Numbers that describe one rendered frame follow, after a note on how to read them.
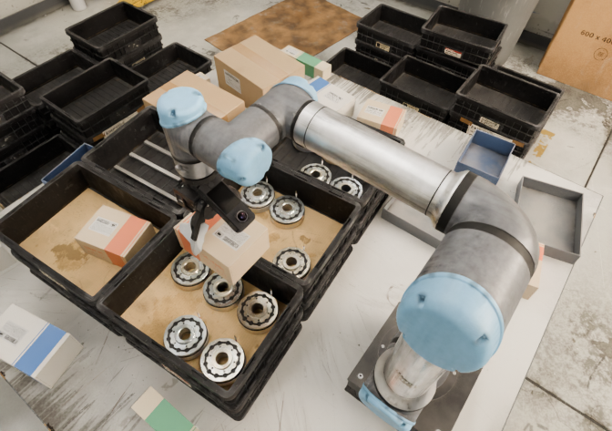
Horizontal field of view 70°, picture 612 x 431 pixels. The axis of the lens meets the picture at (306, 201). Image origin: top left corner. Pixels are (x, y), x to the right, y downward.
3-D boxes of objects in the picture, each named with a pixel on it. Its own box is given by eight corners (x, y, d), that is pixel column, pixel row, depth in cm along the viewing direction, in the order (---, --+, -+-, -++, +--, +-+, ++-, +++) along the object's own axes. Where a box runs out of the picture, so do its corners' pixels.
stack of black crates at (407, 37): (425, 71, 290) (438, 23, 264) (403, 94, 275) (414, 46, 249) (373, 50, 305) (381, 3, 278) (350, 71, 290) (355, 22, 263)
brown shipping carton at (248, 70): (219, 87, 189) (213, 55, 176) (258, 66, 198) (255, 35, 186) (265, 122, 176) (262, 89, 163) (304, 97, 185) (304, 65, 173)
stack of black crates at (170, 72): (187, 89, 276) (175, 41, 249) (221, 108, 265) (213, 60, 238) (136, 124, 256) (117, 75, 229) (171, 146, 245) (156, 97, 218)
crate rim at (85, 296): (181, 221, 120) (179, 216, 118) (96, 309, 104) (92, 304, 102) (80, 164, 133) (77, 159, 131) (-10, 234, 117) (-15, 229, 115)
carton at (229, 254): (270, 247, 99) (268, 228, 93) (233, 285, 93) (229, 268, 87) (218, 212, 105) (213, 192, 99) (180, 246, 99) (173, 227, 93)
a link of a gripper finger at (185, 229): (180, 242, 93) (191, 205, 90) (199, 257, 91) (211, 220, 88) (168, 246, 90) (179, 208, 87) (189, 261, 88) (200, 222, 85)
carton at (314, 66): (331, 76, 195) (331, 65, 190) (322, 83, 192) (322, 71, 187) (289, 56, 204) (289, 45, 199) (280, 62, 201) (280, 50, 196)
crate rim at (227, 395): (306, 292, 107) (306, 288, 105) (229, 405, 91) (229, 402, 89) (181, 221, 120) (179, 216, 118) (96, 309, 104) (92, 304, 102)
